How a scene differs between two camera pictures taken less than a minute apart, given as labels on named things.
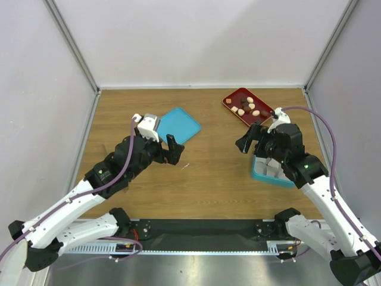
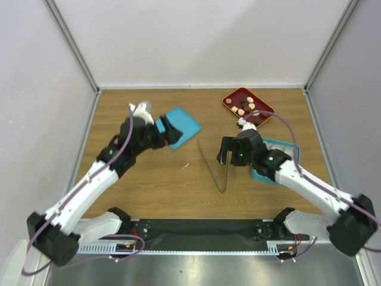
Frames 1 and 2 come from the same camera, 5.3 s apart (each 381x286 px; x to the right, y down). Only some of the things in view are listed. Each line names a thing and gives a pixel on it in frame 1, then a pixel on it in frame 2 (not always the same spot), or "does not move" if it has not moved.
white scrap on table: [185, 166] does not move
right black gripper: [253, 133] to [229, 143]
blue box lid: [179, 123] does not move
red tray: [248, 106] does not move
